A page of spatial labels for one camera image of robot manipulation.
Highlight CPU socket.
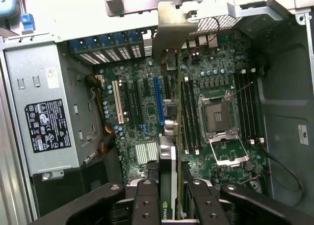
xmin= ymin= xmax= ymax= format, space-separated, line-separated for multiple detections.
xmin=197 ymin=90 xmax=240 ymax=137

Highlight green motherboard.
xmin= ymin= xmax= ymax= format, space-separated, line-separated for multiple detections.
xmin=93 ymin=31 xmax=268 ymax=186

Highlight blue expansion slot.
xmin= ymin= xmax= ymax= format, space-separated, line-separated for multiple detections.
xmin=153 ymin=75 xmax=165 ymax=127

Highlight power supply wire bundle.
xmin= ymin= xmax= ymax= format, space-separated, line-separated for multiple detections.
xmin=84 ymin=74 xmax=116 ymax=160

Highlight open PC case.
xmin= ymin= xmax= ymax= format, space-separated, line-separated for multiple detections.
xmin=0 ymin=0 xmax=314 ymax=225

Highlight blue slot cover latch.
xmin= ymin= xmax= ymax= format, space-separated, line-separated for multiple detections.
xmin=68 ymin=38 xmax=86 ymax=55
xmin=113 ymin=31 xmax=129 ymax=51
xmin=99 ymin=33 xmax=115 ymax=53
xmin=127 ymin=30 xmax=145 ymax=51
xmin=84 ymin=36 xmax=100 ymax=54

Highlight white expansion slot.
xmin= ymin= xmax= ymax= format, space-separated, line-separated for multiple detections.
xmin=112 ymin=80 xmax=125 ymax=125

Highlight blue case release latch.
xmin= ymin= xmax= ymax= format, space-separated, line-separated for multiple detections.
xmin=20 ymin=13 xmax=36 ymax=35

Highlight metal socket cover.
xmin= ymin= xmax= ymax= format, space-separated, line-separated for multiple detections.
xmin=208 ymin=133 xmax=251 ymax=167

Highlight grey power supply unit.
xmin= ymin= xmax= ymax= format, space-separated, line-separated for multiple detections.
xmin=3 ymin=43 xmax=104 ymax=176

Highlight thin locking lever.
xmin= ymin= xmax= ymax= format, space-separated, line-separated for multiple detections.
xmin=230 ymin=81 xmax=254 ymax=98

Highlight black wire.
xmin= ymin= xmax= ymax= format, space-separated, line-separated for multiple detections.
xmin=257 ymin=143 xmax=305 ymax=207

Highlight silver chipset heatsink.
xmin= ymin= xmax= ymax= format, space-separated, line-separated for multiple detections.
xmin=134 ymin=141 xmax=159 ymax=165

